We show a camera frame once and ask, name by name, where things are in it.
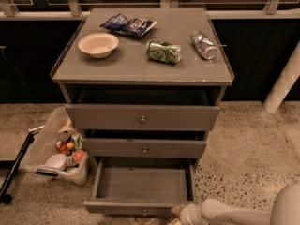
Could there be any clear plastic bin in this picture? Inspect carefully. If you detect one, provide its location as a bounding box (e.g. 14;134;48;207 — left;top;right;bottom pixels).
21;107;89;185

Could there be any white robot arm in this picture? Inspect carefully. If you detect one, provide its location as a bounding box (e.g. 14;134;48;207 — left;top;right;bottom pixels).
168;43;300;225

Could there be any red snack packet in bin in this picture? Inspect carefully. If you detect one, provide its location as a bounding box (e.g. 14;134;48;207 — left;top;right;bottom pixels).
55;141;71;156

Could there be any grey middle drawer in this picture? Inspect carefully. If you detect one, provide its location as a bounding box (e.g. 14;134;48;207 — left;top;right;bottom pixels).
83;138;207;158

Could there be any green soda can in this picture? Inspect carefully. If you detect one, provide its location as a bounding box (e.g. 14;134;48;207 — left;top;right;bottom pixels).
146;40;181;65

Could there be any white cup in bin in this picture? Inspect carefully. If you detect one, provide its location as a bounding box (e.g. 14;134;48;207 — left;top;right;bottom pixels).
45;154;67;171

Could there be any red apple in bin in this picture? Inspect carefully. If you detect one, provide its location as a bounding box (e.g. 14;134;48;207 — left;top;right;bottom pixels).
72;150;85;164

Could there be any silver soda can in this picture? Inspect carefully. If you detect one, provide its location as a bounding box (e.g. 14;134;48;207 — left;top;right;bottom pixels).
190;31;218;60

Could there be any grey drawer cabinet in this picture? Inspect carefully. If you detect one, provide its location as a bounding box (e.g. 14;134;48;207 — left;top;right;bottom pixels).
50;6;235;161

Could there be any grey bottom drawer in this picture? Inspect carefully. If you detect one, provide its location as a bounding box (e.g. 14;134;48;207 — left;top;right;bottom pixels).
84;157;196;217

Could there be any white paper bowl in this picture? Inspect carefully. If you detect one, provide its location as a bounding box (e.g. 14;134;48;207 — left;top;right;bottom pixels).
78;33;119;58

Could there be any grey drawer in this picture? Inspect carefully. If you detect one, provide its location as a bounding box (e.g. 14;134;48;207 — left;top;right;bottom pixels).
65;104;219;131
84;157;196;217
83;138;207;158

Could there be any grey top drawer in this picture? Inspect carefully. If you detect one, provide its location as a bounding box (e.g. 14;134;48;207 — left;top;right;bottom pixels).
65;104;219;131

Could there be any blue chip bag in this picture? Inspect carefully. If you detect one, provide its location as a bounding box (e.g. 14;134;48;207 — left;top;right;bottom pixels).
101;13;157;38

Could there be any black metal stand leg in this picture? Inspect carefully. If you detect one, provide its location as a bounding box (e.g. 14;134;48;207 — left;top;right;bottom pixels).
0;133;34;204

